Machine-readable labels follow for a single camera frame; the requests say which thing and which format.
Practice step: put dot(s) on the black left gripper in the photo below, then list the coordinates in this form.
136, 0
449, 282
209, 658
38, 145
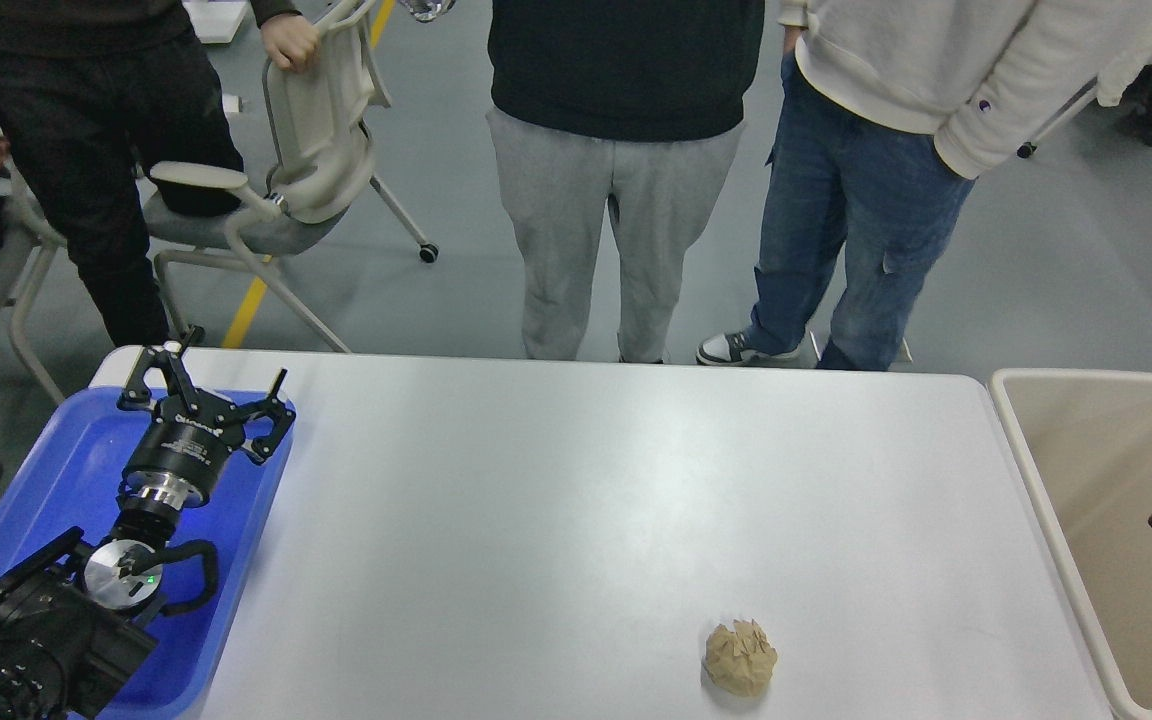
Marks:
186, 440

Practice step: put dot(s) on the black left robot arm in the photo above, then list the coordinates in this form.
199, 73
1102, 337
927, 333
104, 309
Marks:
125, 538

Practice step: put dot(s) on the beige plastic bin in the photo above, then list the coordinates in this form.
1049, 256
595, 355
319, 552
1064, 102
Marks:
1083, 442

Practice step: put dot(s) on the blue plastic tray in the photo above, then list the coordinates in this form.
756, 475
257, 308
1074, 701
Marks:
71, 478

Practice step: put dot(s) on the grey beige office chair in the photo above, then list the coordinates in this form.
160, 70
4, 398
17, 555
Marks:
322, 161

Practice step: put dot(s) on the grey chair at left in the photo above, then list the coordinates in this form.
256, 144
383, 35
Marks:
30, 245

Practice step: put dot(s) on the person in black clothes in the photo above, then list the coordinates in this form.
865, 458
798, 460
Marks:
89, 92

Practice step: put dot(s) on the white board on floor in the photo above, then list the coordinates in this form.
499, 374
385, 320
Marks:
217, 22

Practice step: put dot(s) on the crumpled brown paper ball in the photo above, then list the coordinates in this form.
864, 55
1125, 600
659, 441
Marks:
739, 658

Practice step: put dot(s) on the person in blue jeans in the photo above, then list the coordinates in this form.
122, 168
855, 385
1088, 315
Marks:
891, 110

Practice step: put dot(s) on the person in grey sweatpants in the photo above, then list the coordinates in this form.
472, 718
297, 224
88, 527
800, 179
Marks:
618, 113

